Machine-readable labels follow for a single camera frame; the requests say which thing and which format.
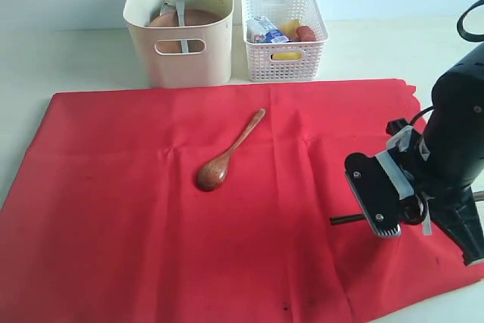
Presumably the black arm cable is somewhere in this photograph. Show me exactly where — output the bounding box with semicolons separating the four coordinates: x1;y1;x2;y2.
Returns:
456;0;484;43

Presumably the white perforated plastic basket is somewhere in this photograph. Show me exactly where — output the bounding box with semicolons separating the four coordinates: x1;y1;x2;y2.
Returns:
241;0;328;82

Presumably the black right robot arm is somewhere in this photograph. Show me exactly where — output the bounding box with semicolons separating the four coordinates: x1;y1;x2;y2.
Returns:
399;45;483;266

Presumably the silver table knife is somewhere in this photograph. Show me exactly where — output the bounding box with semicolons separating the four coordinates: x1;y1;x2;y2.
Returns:
175;0;189;54

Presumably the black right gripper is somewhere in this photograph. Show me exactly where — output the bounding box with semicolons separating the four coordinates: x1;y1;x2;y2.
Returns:
392;137;483;266

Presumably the yellow cheese wedge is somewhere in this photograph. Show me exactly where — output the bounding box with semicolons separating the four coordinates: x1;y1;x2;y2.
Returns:
279;19;301;42

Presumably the blue white milk carton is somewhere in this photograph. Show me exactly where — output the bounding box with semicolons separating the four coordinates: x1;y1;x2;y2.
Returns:
247;16;290;44

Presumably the stainless steel cup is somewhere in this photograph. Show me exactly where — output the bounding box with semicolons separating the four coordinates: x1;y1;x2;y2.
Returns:
160;2;176;16

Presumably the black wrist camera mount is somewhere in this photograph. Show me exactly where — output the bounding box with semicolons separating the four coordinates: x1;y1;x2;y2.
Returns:
344;153;402;238

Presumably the red table cloth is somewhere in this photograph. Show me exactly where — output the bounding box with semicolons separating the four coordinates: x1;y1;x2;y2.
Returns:
1;79;483;322

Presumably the brown wooden plate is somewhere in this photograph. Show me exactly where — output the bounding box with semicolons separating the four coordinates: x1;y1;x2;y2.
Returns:
149;8;221;54

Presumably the red sausage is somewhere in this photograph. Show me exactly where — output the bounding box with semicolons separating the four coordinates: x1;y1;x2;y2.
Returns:
296;26;317;42

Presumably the dark wooden chopstick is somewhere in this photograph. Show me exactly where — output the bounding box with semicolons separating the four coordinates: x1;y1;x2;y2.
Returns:
330;214;366;225

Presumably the cream plastic bin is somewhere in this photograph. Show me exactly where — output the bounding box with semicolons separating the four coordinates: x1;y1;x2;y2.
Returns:
123;0;234;88

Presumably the wooden spoon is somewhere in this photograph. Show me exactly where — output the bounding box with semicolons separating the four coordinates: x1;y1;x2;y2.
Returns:
196;108;266;191

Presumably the yellow orange fruit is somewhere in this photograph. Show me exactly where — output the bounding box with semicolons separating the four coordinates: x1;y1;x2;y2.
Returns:
271;51;303;61

